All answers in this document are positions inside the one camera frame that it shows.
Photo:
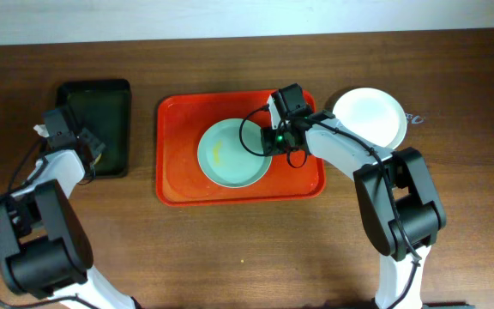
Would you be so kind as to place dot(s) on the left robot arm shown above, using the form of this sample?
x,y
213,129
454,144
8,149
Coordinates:
x,y
44,251

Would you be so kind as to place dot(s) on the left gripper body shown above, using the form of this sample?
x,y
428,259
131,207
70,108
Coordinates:
x,y
91,142

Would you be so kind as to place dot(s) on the white plate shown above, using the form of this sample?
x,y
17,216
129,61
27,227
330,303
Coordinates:
x,y
374,115

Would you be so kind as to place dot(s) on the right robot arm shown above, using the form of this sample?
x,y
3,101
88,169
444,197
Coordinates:
x,y
399,205

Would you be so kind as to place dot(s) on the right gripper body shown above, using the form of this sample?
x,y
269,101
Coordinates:
x,y
273,142

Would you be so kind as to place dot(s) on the black plastic tray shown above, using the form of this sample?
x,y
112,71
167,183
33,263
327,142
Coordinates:
x,y
104,107

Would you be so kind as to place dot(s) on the red plastic tray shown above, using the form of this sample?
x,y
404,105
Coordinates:
x,y
179,180

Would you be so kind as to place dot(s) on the light blue plate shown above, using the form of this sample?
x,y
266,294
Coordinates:
x,y
223,158

